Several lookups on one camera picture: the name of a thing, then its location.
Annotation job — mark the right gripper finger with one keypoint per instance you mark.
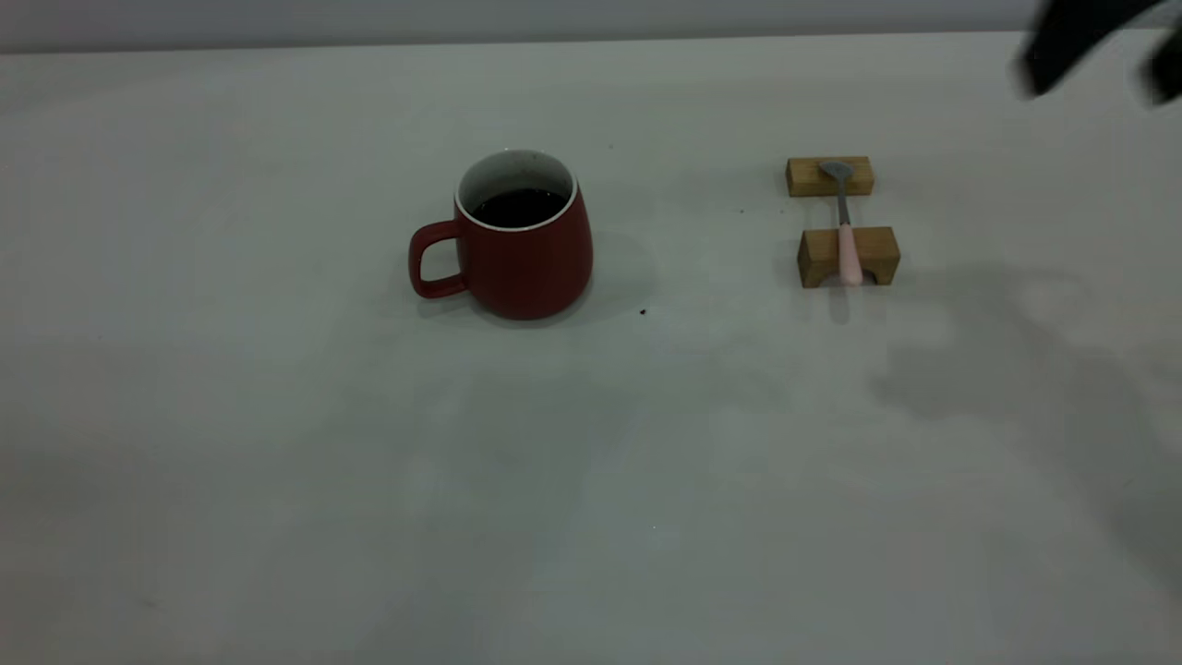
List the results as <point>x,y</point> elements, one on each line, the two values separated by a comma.
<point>1168,69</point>
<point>1071,42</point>

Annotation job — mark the red ceramic mug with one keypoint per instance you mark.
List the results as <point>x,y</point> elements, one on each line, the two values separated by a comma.
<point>536,268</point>

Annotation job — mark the dark coffee liquid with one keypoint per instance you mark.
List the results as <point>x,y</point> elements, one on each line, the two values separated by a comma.
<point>522,208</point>

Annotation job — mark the flat wooden block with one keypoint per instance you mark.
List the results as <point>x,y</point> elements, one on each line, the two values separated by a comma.
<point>803,177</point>

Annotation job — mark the notched wooden block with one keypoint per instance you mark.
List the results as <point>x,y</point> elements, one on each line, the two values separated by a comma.
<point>817,259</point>

